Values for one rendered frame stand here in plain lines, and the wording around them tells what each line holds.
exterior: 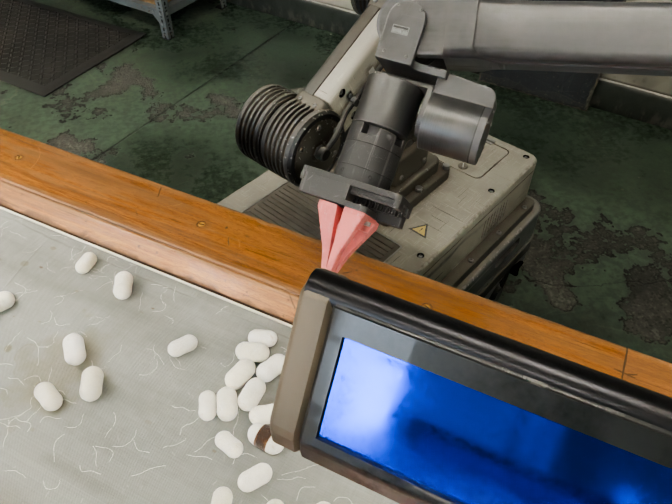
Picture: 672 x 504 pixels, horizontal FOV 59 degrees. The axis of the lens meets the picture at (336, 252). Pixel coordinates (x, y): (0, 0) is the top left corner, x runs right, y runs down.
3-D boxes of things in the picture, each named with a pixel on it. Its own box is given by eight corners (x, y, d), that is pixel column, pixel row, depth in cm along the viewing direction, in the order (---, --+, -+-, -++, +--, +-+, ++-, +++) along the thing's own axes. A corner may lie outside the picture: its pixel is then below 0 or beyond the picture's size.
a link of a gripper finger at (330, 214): (361, 298, 53) (396, 199, 53) (291, 271, 56) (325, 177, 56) (377, 299, 60) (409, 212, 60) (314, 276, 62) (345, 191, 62)
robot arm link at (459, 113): (408, 28, 62) (393, -5, 54) (517, 54, 59) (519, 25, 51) (372, 139, 63) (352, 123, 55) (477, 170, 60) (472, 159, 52)
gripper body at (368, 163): (395, 214, 53) (423, 136, 53) (296, 181, 57) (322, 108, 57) (407, 224, 60) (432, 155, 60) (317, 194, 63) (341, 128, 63)
